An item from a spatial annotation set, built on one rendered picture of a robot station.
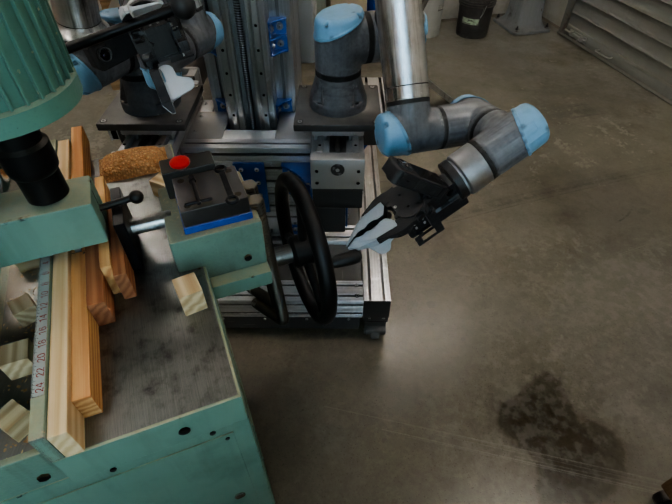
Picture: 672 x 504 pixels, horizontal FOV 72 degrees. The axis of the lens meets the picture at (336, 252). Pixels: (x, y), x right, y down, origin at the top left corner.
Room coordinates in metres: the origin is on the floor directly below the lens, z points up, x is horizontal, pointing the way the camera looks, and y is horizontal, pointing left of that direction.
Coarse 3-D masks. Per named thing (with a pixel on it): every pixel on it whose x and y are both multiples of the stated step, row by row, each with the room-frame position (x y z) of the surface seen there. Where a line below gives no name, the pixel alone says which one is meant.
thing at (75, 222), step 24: (72, 192) 0.49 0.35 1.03; (96, 192) 0.52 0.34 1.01; (0, 216) 0.44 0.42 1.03; (24, 216) 0.44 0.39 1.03; (48, 216) 0.45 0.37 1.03; (72, 216) 0.46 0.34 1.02; (96, 216) 0.47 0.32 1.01; (0, 240) 0.42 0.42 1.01; (24, 240) 0.43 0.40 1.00; (48, 240) 0.44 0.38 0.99; (72, 240) 0.45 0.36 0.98; (96, 240) 0.46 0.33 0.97; (0, 264) 0.42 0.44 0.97
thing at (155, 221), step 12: (120, 192) 0.54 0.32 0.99; (120, 216) 0.49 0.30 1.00; (144, 216) 0.52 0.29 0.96; (156, 216) 0.53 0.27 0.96; (120, 228) 0.47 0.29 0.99; (132, 228) 0.51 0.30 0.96; (144, 228) 0.51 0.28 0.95; (156, 228) 0.52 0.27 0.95; (120, 240) 0.47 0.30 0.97; (132, 240) 0.48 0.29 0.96; (132, 252) 0.47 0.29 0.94; (132, 264) 0.47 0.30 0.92
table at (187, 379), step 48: (144, 192) 0.66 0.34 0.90; (144, 240) 0.54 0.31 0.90; (144, 288) 0.44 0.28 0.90; (240, 288) 0.48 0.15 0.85; (144, 336) 0.35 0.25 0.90; (192, 336) 0.35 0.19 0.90; (144, 384) 0.28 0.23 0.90; (192, 384) 0.28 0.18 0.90; (96, 432) 0.22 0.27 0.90; (144, 432) 0.23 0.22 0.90; (192, 432) 0.24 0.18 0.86
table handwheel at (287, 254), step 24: (288, 192) 0.72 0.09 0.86; (288, 216) 0.72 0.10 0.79; (312, 216) 0.55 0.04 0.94; (288, 240) 0.61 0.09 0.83; (312, 240) 0.52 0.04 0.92; (288, 264) 0.67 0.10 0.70; (312, 264) 0.58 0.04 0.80; (312, 288) 0.54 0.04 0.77; (336, 288) 0.49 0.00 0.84; (312, 312) 0.54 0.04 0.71
